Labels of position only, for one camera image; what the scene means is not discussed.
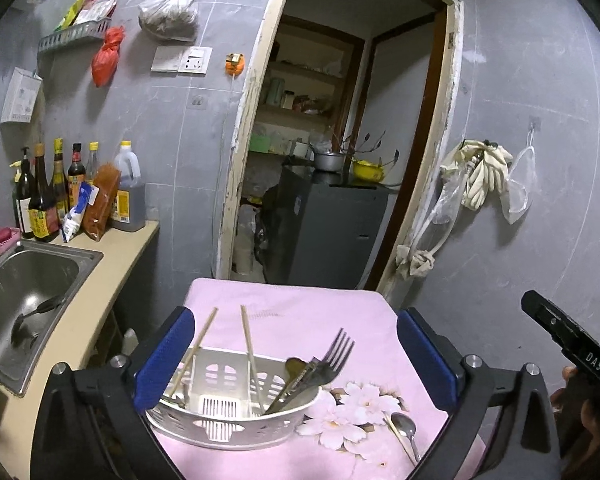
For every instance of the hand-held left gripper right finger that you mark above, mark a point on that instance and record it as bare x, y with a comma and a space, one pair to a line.
425, 355

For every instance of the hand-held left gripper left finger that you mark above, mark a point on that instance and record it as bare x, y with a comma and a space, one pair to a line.
165, 360

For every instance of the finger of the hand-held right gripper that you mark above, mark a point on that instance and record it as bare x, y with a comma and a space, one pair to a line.
565, 332

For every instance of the wooden chopstick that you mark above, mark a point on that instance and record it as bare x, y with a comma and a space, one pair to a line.
247, 340
202, 332
391, 425

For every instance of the metal fork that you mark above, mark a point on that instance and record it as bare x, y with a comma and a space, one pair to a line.
337, 352

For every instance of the white plastic utensil basket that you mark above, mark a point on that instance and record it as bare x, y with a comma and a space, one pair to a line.
230, 430

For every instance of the bronze metal spoon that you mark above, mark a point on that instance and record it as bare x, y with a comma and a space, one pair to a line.
294, 366

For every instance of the person's right hand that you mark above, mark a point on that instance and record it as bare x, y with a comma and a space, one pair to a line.
595, 442

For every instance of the silver metal spoon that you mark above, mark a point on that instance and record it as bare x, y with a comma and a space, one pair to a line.
405, 425

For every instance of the white knotted cloth strip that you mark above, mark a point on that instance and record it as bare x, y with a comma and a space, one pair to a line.
420, 262

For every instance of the pink floral cloth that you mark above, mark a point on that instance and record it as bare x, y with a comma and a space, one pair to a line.
290, 300

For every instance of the black ladle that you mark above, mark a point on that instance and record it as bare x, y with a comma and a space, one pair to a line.
22, 327

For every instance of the stainless steel sink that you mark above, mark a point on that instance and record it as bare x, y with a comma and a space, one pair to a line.
35, 280

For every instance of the crumpled clear plastic bag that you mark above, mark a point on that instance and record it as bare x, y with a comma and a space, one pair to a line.
445, 202

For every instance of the grey cabinet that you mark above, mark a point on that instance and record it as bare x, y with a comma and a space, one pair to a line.
330, 230

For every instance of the large oil jug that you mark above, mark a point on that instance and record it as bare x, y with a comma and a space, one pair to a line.
130, 200

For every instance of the white blue packet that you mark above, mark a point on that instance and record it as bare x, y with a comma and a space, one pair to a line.
75, 220

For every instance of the orange brown spice packet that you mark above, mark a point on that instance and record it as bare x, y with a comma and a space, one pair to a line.
102, 200

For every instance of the white work gloves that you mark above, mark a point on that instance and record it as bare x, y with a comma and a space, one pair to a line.
482, 180

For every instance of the dark soy sauce bottle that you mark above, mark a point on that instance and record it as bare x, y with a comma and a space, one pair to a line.
44, 210

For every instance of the yellow bowl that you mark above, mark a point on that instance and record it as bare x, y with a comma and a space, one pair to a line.
367, 171

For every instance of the pink scrub brush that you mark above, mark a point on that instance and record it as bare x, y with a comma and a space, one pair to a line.
5, 236

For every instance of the red label sauce bottle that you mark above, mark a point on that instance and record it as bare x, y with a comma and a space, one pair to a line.
76, 172

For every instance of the clear yellow cap bottle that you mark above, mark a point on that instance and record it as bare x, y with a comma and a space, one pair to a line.
93, 165

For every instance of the yellow cap sauce bottle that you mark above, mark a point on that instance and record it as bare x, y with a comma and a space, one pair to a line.
59, 180

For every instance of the metal pot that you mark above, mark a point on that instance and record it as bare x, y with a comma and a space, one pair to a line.
327, 162

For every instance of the wooden shelf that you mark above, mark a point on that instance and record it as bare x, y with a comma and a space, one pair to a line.
300, 115

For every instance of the red plastic bag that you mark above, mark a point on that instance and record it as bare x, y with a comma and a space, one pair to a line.
105, 62

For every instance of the clear bag of dried goods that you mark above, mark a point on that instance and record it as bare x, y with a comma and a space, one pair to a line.
167, 17

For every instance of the red white packet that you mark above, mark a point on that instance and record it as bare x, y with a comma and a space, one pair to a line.
97, 9

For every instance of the yellow green packet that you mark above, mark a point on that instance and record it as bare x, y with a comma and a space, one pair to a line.
72, 10

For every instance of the cream door frame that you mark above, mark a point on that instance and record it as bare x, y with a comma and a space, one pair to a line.
241, 135

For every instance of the white wall box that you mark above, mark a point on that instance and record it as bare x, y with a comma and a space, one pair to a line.
21, 97

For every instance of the white wall socket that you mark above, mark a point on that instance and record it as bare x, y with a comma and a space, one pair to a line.
196, 61

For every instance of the white wall switch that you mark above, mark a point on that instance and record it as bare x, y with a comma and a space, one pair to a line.
166, 58

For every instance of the orange wall hook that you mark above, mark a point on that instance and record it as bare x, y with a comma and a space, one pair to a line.
235, 65

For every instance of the grey wall rack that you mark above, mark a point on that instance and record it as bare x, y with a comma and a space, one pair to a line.
72, 37

